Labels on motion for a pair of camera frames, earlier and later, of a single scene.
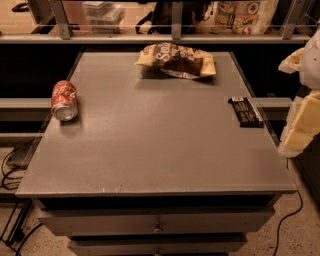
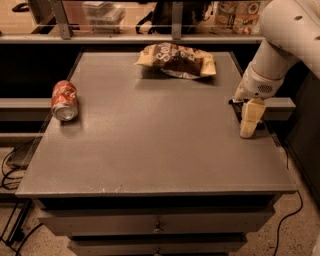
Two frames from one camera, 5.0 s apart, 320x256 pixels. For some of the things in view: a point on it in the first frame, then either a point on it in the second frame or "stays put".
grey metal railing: x=66 y=36 stays put
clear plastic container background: x=104 y=17 stays put
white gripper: x=311 y=68 to x=257 y=85
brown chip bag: x=179 y=61 stays put
